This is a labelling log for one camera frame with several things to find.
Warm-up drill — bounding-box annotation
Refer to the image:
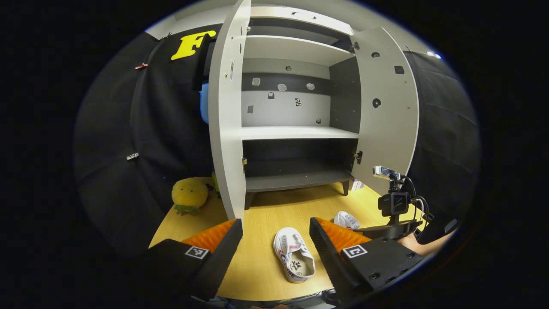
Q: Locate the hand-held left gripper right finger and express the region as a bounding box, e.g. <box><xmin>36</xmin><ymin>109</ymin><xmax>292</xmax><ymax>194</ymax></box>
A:
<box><xmin>309</xmin><ymin>217</ymin><xmax>425</xmax><ymax>305</ymax></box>

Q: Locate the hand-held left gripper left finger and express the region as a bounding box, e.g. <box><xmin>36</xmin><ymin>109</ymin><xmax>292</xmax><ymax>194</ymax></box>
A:
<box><xmin>148</xmin><ymin>219</ymin><xmax>244</xmax><ymax>302</ymax></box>

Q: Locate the white canvas shoe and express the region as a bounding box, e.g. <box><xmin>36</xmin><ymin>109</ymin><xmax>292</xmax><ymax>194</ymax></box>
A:
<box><xmin>334</xmin><ymin>211</ymin><xmax>361</xmax><ymax>230</ymax></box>
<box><xmin>273</xmin><ymin>227</ymin><xmax>316</xmax><ymax>283</ymax></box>

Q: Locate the white shoe cabinet door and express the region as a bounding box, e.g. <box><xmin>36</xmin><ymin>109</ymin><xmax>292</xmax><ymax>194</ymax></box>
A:
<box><xmin>350</xmin><ymin>27</ymin><xmax>420</xmax><ymax>196</ymax></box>
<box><xmin>209</xmin><ymin>0</ymin><xmax>252</xmax><ymax>224</ymax></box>

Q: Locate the white shoe cabinet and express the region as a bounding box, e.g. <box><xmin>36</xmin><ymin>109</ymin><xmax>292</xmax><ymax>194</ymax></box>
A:
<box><xmin>209</xmin><ymin>0</ymin><xmax>420</xmax><ymax>224</ymax></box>

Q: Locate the white cabinet drawer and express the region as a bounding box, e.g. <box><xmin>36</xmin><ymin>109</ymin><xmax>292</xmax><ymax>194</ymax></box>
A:
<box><xmin>251</xmin><ymin>5</ymin><xmax>354</xmax><ymax>36</ymax></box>

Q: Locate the yellow plush toy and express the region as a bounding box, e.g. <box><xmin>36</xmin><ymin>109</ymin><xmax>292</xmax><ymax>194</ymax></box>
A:
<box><xmin>172</xmin><ymin>177</ymin><xmax>209</xmax><ymax>216</ymax></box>

